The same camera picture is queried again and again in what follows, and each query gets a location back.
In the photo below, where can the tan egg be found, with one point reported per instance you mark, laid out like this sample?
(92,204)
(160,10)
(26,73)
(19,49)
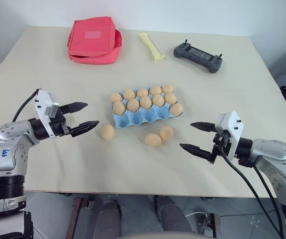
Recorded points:
(116,97)
(168,88)
(119,108)
(107,132)
(129,94)
(142,92)
(176,109)
(145,102)
(133,104)
(170,98)
(158,99)
(153,140)
(166,133)
(155,90)

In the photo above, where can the dark grey rounded shape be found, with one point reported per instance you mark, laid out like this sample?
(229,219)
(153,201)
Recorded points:
(109,219)
(172,216)

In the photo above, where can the yellow plastic tool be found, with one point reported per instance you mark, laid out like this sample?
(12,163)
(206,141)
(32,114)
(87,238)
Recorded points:
(150,47)

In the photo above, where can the blue egg tray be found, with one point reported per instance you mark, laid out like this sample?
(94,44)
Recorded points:
(142,119)

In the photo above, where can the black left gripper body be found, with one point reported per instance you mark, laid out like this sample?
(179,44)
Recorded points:
(58,125)

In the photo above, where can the rusty metal frame bar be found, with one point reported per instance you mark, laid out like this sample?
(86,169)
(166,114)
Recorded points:
(215,225)
(73,216)

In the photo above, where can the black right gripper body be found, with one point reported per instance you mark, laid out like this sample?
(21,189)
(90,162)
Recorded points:
(219,145)

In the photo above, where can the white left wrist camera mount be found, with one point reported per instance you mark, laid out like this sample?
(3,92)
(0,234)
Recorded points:
(44,99)

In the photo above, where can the dark grey handheld controller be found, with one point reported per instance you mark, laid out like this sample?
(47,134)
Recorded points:
(197,55)

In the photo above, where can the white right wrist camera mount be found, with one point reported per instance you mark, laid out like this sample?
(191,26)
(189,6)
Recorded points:
(233,124)

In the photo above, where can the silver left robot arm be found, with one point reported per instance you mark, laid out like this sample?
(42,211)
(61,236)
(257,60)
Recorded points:
(8,149)

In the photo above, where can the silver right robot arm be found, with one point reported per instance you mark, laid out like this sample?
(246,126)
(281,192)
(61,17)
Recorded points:
(274,154)

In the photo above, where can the red fabric zip bag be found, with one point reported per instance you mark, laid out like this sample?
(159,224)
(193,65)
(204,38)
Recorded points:
(93,39)

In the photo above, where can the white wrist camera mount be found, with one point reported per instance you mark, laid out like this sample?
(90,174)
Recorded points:
(44,99)
(233,124)

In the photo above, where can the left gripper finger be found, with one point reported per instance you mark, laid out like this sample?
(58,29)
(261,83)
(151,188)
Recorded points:
(84,127)
(75,107)

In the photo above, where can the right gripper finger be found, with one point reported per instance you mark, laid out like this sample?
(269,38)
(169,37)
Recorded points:
(203,126)
(195,150)

